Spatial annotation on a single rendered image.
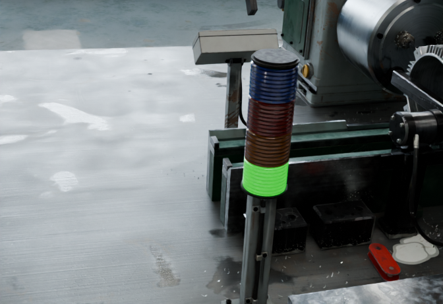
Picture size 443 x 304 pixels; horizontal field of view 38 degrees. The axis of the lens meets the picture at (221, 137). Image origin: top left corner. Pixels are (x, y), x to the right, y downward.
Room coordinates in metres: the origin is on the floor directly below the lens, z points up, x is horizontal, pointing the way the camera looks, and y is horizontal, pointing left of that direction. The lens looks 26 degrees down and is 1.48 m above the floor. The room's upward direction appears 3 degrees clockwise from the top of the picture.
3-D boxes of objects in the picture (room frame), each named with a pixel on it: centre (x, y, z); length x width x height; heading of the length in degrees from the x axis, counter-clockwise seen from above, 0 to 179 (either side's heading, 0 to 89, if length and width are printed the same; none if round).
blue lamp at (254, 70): (0.76, -0.06, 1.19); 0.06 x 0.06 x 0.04
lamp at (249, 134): (0.76, -0.06, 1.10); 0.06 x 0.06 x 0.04
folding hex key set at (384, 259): (0.90, -0.29, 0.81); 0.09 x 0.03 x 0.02; 12
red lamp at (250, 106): (0.76, -0.06, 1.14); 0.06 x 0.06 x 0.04
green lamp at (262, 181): (0.76, -0.06, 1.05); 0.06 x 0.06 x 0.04
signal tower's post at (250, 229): (0.76, -0.06, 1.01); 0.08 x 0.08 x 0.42; 16
